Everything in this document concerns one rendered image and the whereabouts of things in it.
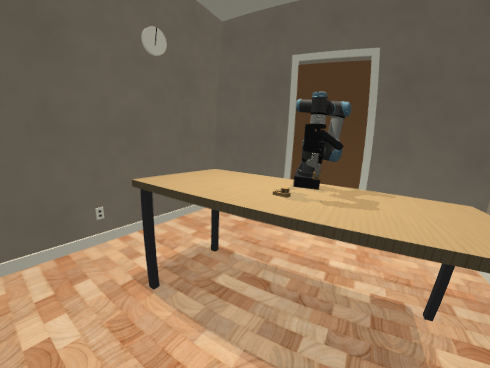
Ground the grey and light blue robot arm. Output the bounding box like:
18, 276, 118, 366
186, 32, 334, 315
296, 92, 351, 177

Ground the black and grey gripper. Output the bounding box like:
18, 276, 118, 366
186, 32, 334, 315
303, 124, 326, 178

